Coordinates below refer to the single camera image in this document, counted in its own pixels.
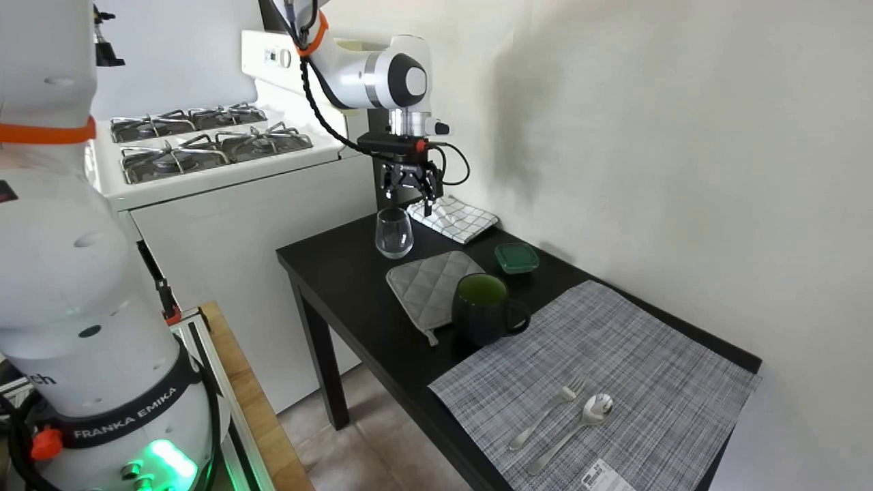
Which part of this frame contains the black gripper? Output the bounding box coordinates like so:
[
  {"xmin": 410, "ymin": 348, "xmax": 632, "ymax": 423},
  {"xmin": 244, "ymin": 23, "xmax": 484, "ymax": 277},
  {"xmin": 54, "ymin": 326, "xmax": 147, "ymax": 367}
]
[{"xmin": 357, "ymin": 135, "xmax": 446, "ymax": 218}]

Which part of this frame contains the clear drinking glass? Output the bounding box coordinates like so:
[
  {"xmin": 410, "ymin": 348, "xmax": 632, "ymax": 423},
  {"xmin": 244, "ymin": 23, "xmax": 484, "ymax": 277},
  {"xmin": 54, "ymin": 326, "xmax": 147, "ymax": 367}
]
[{"xmin": 373, "ymin": 208, "xmax": 416, "ymax": 259}]

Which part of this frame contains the grey quilted mat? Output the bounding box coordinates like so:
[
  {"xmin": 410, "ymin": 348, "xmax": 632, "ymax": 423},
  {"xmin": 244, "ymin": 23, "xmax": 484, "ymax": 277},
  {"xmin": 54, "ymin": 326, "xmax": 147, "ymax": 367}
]
[{"xmin": 384, "ymin": 251, "xmax": 480, "ymax": 348}]

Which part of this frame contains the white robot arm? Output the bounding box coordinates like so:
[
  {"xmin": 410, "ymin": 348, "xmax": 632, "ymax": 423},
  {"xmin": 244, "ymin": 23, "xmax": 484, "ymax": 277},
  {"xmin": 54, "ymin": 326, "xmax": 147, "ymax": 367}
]
[{"xmin": 0, "ymin": 0, "xmax": 223, "ymax": 491}]

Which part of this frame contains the white checked dish towel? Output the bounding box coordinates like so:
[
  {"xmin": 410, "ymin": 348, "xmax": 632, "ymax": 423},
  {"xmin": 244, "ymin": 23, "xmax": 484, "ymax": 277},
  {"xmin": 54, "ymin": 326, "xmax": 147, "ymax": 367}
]
[{"xmin": 410, "ymin": 196, "xmax": 496, "ymax": 247}]

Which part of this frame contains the black side table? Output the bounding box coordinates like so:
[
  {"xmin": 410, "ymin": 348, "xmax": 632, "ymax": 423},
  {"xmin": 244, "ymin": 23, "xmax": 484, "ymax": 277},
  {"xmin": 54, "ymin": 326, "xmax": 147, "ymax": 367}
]
[{"xmin": 276, "ymin": 203, "xmax": 763, "ymax": 491}]

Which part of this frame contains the green lidded container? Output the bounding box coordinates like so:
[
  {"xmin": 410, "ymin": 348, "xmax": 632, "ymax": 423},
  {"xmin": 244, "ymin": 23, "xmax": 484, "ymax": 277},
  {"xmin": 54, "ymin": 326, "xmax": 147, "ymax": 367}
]
[{"xmin": 493, "ymin": 243, "xmax": 540, "ymax": 277}]

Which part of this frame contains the dark green mug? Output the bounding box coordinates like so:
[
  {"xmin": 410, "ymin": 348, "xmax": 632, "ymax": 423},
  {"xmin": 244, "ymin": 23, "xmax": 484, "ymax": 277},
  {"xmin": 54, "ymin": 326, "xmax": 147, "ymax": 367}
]
[{"xmin": 454, "ymin": 273, "xmax": 529, "ymax": 348}]

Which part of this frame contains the white gas stove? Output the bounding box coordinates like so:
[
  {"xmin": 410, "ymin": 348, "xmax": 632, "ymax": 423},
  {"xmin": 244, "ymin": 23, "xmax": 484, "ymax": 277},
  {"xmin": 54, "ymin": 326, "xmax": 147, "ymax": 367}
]
[{"xmin": 88, "ymin": 31, "xmax": 373, "ymax": 413}]

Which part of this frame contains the silver fork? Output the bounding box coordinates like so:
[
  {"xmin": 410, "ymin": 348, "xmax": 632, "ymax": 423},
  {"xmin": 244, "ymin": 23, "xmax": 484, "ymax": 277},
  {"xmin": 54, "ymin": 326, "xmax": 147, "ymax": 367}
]
[{"xmin": 507, "ymin": 379, "xmax": 585, "ymax": 454}]

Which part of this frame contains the grey woven placemat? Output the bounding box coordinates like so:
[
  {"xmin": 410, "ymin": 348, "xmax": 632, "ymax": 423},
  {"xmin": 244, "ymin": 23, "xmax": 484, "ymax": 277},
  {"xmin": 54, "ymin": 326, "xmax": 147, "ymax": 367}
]
[{"xmin": 431, "ymin": 281, "xmax": 755, "ymax": 491}]

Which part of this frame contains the silver spoon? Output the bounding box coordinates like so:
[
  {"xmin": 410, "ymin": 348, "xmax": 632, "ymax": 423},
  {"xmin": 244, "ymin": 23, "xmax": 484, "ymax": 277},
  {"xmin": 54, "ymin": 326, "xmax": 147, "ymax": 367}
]
[{"xmin": 529, "ymin": 394, "xmax": 613, "ymax": 474}]

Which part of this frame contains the wooden workbench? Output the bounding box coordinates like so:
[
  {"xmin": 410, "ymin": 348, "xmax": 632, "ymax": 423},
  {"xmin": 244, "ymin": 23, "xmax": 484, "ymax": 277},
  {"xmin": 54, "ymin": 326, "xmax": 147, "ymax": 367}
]
[{"xmin": 203, "ymin": 304, "xmax": 315, "ymax": 491}]

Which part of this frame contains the white placemat label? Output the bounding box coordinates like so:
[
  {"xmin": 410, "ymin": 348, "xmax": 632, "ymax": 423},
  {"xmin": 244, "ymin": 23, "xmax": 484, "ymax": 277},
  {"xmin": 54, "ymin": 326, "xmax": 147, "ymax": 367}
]
[{"xmin": 582, "ymin": 458, "xmax": 635, "ymax": 491}]

